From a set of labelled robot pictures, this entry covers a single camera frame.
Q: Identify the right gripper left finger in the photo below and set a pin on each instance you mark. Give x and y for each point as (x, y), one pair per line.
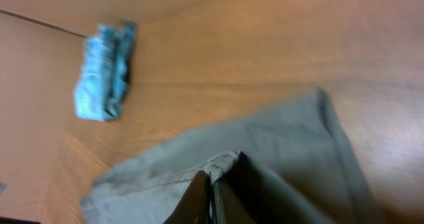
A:
(193, 207)

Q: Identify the folded blue denim jeans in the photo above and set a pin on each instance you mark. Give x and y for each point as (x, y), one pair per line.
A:
(104, 78)

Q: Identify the grey cargo shorts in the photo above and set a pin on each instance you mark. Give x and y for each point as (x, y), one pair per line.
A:
(287, 163)

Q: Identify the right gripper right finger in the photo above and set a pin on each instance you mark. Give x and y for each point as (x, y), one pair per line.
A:
(227, 208)

